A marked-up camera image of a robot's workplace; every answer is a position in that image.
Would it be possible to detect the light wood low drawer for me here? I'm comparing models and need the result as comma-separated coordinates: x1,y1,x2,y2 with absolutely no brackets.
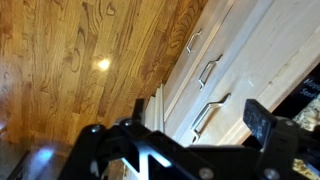
162,0,235,105

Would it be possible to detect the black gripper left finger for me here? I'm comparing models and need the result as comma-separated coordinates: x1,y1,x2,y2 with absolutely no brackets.
58,97,221,180

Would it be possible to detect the white baseboard trim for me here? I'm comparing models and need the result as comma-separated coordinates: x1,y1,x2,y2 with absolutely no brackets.
145,84,167,133

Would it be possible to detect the light wood middle drawer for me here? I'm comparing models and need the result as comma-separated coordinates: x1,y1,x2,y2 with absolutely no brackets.
164,0,278,129

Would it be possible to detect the silver middle drawer handle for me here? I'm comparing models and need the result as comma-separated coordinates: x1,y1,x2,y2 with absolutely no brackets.
198,53,224,92

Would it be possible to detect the light wood spice drawer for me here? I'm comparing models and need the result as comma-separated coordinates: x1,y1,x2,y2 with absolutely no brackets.
166,0,320,147

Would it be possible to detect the silver spice drawer handle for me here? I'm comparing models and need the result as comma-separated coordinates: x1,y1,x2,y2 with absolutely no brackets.
190,92,232,145

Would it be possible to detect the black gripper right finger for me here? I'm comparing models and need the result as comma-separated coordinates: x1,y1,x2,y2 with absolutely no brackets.
242,98,320,180

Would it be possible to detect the silver low drawer handle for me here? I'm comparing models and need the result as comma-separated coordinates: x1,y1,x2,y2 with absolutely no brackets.
185,28,203,56

